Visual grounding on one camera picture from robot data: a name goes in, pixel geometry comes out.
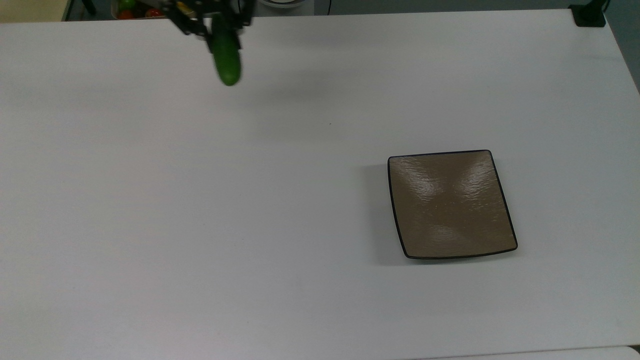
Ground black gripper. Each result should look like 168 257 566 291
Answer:
166 0 256 54

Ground green cucumber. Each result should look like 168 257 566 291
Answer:
209 15 243 87

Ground square brown ceramic plate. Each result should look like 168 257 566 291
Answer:
387 149 519 260

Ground beige box of vegetables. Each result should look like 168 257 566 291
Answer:
110 0 173 20

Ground black clamp mount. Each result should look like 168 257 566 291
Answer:
568 0 612 28

